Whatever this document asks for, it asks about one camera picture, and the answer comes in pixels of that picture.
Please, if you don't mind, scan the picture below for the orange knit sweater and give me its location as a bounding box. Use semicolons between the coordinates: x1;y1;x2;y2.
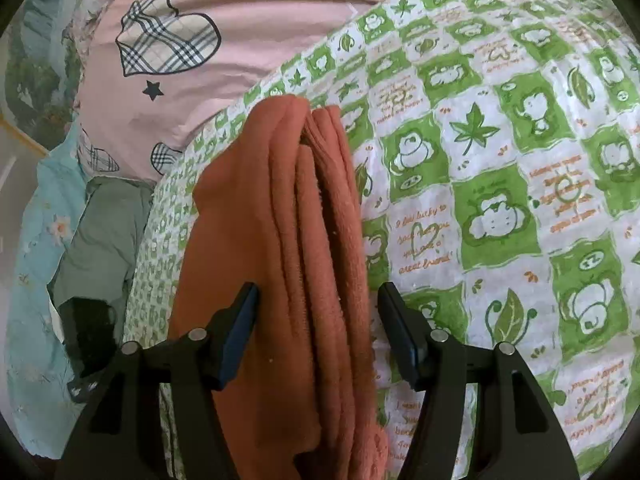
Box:
167;95;396;480

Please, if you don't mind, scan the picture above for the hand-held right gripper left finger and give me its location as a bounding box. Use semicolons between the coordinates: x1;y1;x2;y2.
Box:
52;282;261;480

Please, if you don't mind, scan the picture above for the pink duvet with plaid hearts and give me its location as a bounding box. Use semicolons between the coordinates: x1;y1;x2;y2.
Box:
62;0;481;183

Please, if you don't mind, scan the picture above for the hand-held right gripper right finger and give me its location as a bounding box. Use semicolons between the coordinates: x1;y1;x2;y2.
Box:
377;282;581;480

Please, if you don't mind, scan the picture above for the green checkered printed blanket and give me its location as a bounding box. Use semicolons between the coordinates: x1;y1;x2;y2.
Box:
122;0;640;480

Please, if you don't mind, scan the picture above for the grey-green cloth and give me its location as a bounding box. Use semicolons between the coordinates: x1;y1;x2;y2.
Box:
47;176;156;346

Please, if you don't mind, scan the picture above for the green landscape wall poster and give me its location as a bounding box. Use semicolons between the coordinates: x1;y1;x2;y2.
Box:
2;0;91;141

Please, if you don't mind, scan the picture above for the light blue floral cloth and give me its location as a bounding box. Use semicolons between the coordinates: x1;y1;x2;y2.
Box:
0;120;166;461

